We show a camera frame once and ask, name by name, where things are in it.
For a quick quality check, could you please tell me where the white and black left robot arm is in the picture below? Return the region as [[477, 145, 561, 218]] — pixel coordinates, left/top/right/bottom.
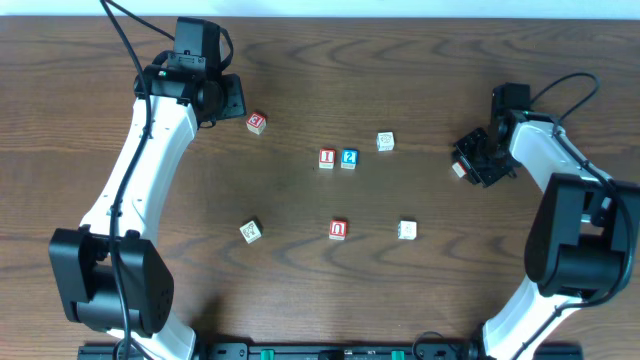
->
[[49, 65, 246, 359]]

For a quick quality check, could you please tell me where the white block with animal drawing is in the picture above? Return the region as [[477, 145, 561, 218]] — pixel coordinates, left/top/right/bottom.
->
[[239, 219, 262, 244]]

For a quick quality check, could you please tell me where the red letter I block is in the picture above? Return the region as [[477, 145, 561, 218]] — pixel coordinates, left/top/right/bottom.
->
[[319, 148, 336, 169]]

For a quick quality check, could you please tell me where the red letter U block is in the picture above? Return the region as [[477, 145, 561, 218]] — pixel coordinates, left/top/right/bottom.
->
[[329, 220, 348, 241]]

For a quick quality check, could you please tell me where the red letter A block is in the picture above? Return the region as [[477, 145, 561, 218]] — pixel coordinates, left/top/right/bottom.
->
[[452, 162, 467, 178]]

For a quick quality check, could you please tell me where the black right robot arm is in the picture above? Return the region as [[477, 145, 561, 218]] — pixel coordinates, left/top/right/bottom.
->
[[452, 110, 639, 359]]

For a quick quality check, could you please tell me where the red number 3 block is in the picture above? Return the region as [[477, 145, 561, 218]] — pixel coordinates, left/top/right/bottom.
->
[[246, 112, 267, 135]]

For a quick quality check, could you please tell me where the white block with red side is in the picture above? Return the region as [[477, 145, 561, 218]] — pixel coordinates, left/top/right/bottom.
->
[[398, 220, 417, 240]]

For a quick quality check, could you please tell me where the blue number 2 block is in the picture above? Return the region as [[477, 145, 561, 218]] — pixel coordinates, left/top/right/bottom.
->
[[341, 149, 359, 170]]

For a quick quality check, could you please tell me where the black mounting rail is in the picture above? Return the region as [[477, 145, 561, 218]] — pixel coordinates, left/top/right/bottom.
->
[[77, 341, 584, 360]]

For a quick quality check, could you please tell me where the white block with round drawing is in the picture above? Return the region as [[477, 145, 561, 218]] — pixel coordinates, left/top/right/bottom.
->
[[376, 132, 395, 152]]

